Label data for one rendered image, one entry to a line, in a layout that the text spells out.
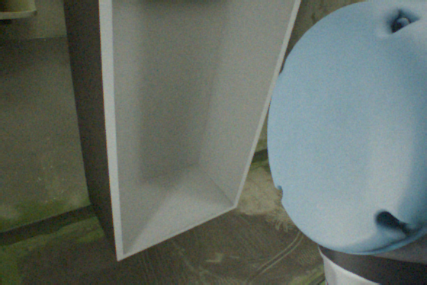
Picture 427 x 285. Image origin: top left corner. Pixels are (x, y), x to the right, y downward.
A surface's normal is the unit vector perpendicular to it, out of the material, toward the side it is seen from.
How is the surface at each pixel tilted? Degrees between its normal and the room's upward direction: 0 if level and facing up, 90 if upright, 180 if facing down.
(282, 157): 83
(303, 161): 83
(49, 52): 57
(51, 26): 90
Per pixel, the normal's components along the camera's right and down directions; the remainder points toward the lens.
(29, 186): 0.49, -0.13
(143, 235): 0.16, -0.78
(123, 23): 0.57, 0.57
